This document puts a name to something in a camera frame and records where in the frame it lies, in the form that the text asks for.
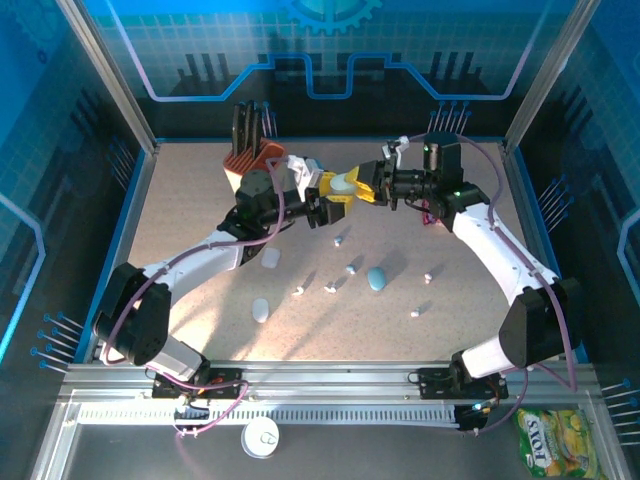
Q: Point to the white stem earbud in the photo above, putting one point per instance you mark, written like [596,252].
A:
[298,290]
[330,288]

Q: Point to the white oval charging case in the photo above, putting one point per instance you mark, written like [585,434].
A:
[260,310]

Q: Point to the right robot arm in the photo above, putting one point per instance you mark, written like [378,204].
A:
[500,255]

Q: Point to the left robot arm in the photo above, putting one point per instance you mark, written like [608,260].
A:
[200,255]

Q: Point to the beige knife block orange top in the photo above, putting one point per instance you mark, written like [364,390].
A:
[250,157]

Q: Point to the purple candy bag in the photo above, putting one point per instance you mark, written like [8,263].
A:
[428,218]

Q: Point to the white round lid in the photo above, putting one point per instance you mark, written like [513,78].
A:
[260,438]

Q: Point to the black controller box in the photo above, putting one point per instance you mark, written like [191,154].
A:
[470,420]

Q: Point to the yellow green candy bag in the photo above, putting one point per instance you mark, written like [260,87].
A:
[555,445]

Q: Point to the aluminium side rail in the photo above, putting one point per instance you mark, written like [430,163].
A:
[532,225]
[127,235]

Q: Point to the aluminium frame post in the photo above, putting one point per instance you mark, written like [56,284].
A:
[547,75]
[107,75]

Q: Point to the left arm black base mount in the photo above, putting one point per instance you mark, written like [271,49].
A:
[225,375]

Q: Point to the long aluminium base rail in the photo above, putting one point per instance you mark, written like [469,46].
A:
[325,380]

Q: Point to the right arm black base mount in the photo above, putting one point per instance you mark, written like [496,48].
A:
[435,382]

